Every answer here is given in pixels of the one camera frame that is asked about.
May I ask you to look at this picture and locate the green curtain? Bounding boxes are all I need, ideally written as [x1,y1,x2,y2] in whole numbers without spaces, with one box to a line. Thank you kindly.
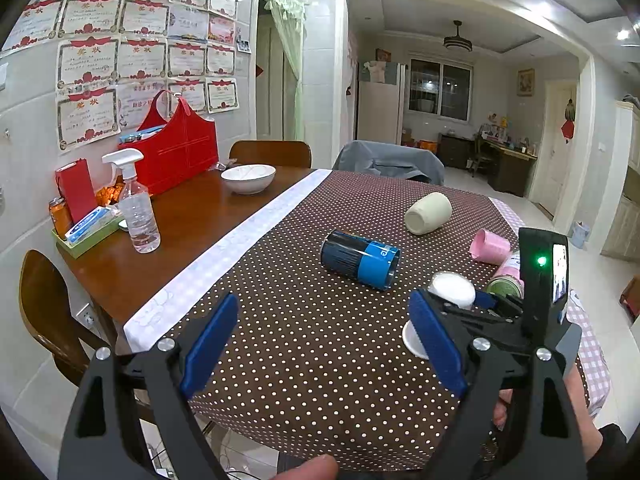
[259,0,306,142]

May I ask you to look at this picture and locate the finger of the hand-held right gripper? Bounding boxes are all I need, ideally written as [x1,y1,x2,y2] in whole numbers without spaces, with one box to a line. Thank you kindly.
[429,291,523,348]
[472,290,523,318]

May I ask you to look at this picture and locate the orange can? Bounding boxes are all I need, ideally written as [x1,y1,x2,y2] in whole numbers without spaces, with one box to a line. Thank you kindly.
[48,197,74,239]

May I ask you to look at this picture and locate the dark wooden desk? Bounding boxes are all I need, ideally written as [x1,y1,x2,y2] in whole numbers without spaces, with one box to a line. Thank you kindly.
[477,136,539,197]

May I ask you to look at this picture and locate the person's right hand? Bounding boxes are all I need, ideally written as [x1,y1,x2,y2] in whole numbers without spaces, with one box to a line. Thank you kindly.
[492,388,514,431]

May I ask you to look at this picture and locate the red tote bag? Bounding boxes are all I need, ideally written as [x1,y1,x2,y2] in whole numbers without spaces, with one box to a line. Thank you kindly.
[118,89,219,196]

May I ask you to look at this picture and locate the red box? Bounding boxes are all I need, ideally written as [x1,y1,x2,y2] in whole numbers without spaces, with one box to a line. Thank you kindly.
[55,158,99,224]

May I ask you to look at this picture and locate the beige cup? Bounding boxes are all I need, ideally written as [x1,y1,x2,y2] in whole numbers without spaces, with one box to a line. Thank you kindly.
[404,192,454,235]

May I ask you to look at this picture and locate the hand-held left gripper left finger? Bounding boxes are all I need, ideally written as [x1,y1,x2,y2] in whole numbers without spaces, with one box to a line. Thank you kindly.
[57,292,240,480]

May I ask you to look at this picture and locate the blue waste bin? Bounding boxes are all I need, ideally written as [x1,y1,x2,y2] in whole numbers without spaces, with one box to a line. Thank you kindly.
[569,220,592,250]

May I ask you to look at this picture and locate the chair with grey cover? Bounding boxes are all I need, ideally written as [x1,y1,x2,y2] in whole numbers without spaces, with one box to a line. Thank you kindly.
[332,139,445,186]

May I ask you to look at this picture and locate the blue and black cup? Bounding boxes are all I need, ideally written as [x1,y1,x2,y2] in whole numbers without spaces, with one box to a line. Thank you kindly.
[320,230,402,292]

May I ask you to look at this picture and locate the white door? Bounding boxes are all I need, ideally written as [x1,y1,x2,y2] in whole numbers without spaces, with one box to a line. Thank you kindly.
[539,81,579,217]

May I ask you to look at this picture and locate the orange snack packets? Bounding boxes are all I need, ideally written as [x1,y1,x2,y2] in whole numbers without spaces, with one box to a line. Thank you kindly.
[96,184,124,207]

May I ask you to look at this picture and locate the red hanging decoration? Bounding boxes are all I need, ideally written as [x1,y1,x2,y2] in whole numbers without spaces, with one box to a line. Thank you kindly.
[560,99,577,144]

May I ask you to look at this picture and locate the clear spray bottle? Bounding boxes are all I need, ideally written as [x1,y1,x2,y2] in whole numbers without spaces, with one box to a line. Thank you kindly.
[102,149,161,255]

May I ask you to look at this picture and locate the brown polka dot tablecloth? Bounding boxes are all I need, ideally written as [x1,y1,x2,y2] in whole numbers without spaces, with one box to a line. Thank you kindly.
[185,169,592,472]

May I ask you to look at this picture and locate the person's right forearm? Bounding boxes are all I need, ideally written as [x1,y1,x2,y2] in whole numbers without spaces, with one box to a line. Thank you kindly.
[564,374,632,480]

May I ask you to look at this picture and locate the round-backed wooden chair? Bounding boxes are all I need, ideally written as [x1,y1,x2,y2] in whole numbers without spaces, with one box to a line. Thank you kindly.
[18,249,112,387]

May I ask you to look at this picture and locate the ceiling fan lamp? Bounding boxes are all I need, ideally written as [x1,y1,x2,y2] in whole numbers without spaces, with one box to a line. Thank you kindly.
[442,20,474,54]

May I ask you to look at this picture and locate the dark low cabinet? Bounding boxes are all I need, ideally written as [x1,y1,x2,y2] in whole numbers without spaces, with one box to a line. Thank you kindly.
[438,133,477,169]

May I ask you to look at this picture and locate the green tray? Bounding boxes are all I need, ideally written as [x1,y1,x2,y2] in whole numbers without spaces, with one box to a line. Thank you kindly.
[52,214,129,260]

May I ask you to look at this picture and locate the white bowl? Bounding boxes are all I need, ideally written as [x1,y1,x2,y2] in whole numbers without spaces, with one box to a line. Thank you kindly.
[220,164,277,196]

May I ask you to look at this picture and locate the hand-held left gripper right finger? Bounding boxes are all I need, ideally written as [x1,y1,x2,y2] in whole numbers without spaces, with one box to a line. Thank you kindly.
[407,290,588,480]

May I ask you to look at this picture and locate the green and pink cup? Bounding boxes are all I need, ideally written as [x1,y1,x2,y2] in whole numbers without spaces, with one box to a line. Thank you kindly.
[486,252,526,302]

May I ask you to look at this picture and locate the person's left hand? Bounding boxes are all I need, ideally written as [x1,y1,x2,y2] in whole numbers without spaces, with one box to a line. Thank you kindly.
[275,454,342,480]

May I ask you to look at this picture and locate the wall of award certificates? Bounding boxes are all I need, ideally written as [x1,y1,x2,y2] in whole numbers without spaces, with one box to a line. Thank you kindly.
[0,0,240,153]

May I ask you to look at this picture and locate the white refrigerator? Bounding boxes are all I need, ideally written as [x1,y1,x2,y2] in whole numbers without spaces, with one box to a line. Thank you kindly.
[357,61,405,147]

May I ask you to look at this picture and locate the flat-backed wooden chair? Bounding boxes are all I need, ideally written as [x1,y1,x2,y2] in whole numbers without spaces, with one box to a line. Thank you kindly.
[228,140,312,169]

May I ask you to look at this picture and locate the window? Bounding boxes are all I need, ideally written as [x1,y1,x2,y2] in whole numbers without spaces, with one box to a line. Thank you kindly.
[407,56,474,123]

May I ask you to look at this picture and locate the blue and white tissue pack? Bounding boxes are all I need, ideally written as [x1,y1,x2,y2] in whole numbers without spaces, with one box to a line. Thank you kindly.
[64,207,119,245]

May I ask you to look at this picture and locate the wall socket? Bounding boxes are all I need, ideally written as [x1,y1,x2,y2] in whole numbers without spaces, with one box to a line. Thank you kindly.
[75,304,99,332]

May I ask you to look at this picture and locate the white cup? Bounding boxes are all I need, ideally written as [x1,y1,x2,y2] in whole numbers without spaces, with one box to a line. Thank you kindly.
[402,271,477,361]

